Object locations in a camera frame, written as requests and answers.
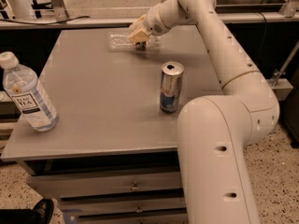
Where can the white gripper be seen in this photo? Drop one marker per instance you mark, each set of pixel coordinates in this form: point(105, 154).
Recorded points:
point(153, 21)

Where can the grey metal bracket post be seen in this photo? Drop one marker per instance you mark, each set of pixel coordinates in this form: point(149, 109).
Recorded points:
point(60, 11)

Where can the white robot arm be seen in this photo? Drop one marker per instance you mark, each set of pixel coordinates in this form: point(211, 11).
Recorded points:
point(213, 129)

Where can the black shoe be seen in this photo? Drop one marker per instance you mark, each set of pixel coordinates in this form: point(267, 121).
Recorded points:
point(40, 214)

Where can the grey drawer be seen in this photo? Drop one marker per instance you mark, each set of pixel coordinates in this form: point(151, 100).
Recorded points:
point(82, 208)
point(151, 219)
point(102, 183)

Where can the blue labelled plastic bottle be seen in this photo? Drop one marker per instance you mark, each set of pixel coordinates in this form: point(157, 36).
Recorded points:
point(23, 86)

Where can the grey metal rail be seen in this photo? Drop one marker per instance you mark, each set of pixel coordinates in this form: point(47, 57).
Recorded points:
point(88, 23)

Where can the grey drawer cabinet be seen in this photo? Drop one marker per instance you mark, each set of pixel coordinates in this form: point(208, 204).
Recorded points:
point(110, 118)

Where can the silver blue drink can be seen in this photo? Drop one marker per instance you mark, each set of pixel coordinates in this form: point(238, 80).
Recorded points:
point(171, 83)

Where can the bottom grey drawer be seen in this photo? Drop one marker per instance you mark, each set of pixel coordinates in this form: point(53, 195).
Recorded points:
point(151, 219)

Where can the middle grey drawer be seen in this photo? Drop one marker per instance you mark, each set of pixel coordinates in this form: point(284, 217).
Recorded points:
point(82, 208)

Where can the white pipe top left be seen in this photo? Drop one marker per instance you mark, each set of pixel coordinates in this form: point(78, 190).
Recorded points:
point(18, 9)

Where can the clear water bottle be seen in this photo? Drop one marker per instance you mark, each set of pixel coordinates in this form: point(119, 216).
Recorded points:
point(118, 41)

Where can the top grey drawer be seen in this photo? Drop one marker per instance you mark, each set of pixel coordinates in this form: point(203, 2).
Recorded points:
point(102, 183)

